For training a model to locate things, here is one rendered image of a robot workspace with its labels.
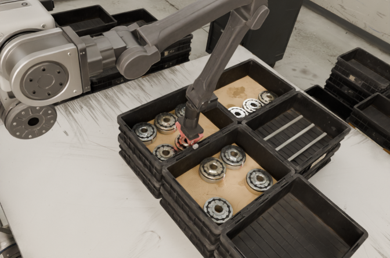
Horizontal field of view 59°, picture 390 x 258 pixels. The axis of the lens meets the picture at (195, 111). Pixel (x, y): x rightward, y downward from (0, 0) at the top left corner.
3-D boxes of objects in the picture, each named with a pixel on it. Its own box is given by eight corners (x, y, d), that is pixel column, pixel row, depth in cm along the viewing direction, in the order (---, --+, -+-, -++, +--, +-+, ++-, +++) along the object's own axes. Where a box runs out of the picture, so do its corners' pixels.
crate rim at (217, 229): (217, 236, 106) (218, 232, 104) (159, 171, 121) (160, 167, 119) (295, 175, 127) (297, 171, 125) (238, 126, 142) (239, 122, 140)
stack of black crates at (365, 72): (375, 117, 279) (405, 73, 249) (355, 131, 264) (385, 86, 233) (335, 90, 300) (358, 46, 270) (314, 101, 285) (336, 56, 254)
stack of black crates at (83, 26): (71, 86, 260) (64, 34, 230) (56, 65, 276) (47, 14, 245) (119, 71, 281) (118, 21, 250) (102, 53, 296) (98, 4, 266)
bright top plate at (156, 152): (161, 169, 128) (161, 167, 127) (147, 150, 133) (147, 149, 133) (183, 157, 133) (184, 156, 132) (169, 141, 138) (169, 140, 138)
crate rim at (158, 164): (159, 171, 121) (159, 167, 119) (115, 120, 136) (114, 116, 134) (238, 126, 142) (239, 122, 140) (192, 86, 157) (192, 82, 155)
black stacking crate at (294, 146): (286, 189, 134) (296, 171, 126) (234, 141, 149) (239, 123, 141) (340, 146, 155) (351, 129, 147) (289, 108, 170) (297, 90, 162)
